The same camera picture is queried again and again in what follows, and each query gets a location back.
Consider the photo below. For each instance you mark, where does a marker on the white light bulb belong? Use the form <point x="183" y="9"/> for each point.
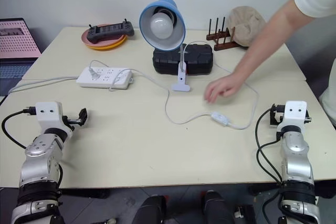
<point x="162" y="24"/>

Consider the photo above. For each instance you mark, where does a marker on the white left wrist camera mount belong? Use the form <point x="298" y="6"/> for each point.
<point x="48" y="115"/>

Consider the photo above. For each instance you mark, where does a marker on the pink plate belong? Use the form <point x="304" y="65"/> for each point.
<point x="88" y="41"/>

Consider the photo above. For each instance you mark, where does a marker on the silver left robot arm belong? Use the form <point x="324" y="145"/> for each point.
<point x="39" y="155"/>

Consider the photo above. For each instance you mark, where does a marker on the beige cloth cap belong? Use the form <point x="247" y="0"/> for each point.
<point x="249" y="28"/>

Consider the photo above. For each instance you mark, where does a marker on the white power plug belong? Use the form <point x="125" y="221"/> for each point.
<point x="93" y="74"/>

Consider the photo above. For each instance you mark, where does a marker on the blue clip desk lamp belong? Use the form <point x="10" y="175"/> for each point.
<point x="168" y="6"/>

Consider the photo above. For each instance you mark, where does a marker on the black handheld controller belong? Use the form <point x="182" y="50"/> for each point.
<point x="110" y="31"/>

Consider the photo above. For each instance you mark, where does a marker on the yellow plate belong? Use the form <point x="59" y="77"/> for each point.
<point x="107" y="47"/>

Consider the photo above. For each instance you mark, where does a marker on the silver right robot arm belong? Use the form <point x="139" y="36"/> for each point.
<point x="296" y="161"/>

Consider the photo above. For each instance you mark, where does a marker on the person's bare hand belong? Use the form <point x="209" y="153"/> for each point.
<point x="223" y="86"/>

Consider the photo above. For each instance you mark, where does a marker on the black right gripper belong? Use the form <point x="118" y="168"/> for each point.
<point x="307" y="120"/>

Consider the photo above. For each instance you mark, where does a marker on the laptop with pink screen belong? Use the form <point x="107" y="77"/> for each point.
<point x="15" y="40"/>

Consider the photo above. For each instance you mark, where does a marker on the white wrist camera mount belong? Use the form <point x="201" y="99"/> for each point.
<point x="295" y="115"/>
<point x="48" y="115"/>

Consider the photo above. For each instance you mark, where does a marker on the brown wooden peg rack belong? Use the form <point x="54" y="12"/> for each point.
<point x="223" y="43"/>

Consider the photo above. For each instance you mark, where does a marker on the white power strip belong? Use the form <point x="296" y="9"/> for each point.
<point x="105" y="80"/>

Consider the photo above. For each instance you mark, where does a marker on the black plastic case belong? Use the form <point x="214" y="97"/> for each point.
<point x="197" y="58"/>

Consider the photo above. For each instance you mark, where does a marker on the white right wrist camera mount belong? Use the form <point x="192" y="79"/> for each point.
<point x="295" y="115"/>

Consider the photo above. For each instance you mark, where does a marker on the person's bare forearm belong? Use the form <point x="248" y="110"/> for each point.
<point x="273" y="35"/>

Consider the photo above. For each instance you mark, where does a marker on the dark rounded shape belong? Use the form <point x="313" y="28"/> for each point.
<point x="151" y="209"/>
<point x="218" y="208"/>

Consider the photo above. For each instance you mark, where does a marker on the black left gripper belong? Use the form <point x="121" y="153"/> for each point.
<point x="70" y="121"/>

